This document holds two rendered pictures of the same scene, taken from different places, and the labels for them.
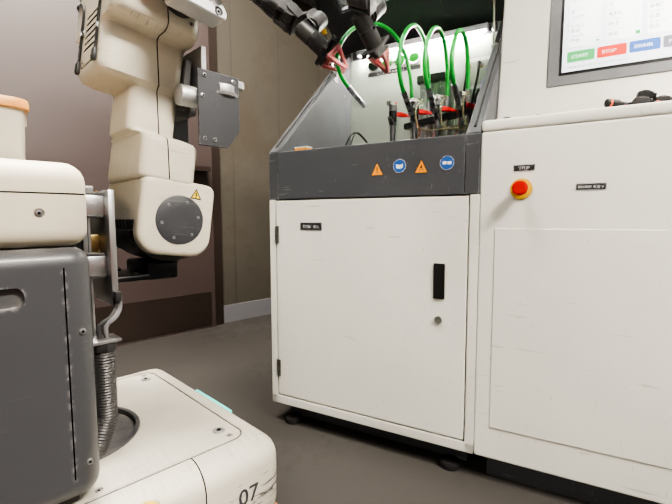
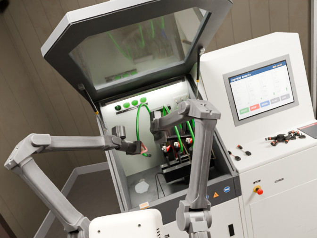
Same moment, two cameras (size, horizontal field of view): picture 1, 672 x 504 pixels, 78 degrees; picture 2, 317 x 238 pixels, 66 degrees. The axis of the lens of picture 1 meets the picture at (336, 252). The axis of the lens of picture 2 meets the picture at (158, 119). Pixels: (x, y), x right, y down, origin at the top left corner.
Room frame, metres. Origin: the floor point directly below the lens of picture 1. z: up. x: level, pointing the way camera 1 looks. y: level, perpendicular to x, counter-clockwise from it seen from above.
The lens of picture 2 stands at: (0.41, 0.58, 1.91)
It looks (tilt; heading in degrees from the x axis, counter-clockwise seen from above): 23 degrees down; 324
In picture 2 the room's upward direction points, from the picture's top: 15 degrees counter-clockwise
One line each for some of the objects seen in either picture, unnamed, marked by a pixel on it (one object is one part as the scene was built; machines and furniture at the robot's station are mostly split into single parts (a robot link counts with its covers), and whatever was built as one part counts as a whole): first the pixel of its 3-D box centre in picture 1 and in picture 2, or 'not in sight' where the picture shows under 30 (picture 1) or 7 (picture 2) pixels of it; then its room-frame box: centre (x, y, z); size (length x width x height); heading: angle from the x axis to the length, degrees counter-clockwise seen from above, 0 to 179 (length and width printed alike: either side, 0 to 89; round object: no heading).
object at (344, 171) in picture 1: (363, 171); (184, 203); (1.30, -0.09, 0.87); 0.62 x 0.04 x 0.16; 61
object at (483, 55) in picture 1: (478, 90); (184, 111); (1.62, -0.54, 1.20); 0.13 x 0.03 x 0.31; 61
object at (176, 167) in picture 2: not in sight; (188, 169); (1.45, -0.31, 0.91); 0.34 x 0.10 x 0.15; 61
